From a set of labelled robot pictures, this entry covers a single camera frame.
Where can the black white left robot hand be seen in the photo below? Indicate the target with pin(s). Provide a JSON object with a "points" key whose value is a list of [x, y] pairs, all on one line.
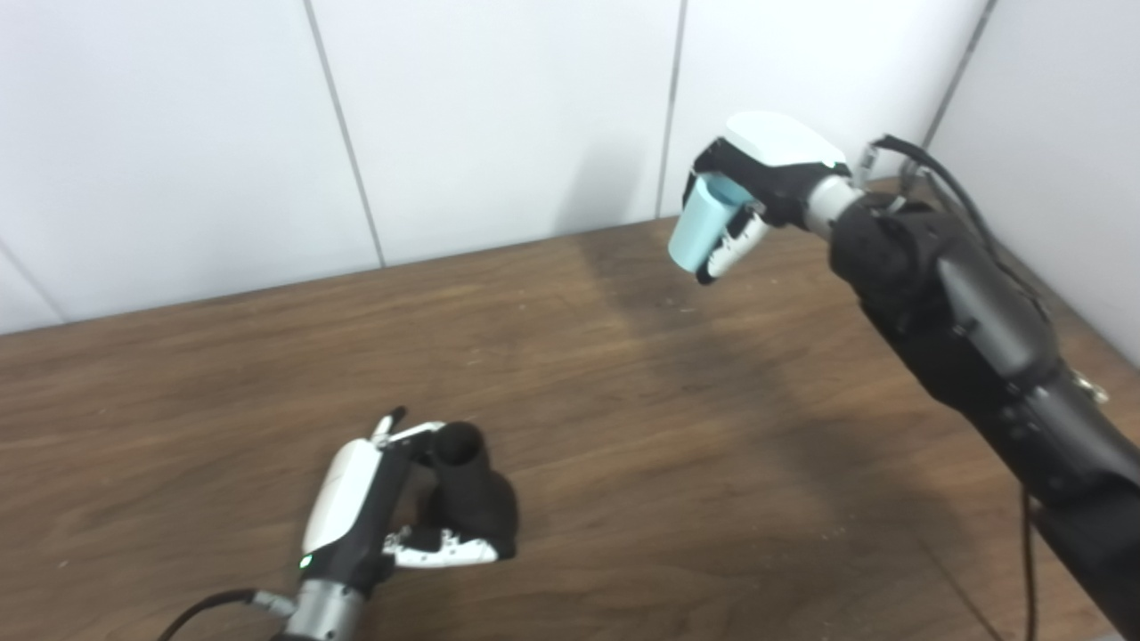
{"points": [[352, 499]]}

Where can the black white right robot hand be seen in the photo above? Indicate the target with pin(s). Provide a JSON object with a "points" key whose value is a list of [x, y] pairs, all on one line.
{"points": [[784, 165]]}

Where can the black flared nozzle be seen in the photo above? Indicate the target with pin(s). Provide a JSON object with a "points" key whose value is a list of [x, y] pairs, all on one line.
{"points": [[472, 499]]}

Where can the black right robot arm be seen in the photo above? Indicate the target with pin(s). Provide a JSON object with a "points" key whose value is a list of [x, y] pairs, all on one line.
{"points": [[971, 329]]}

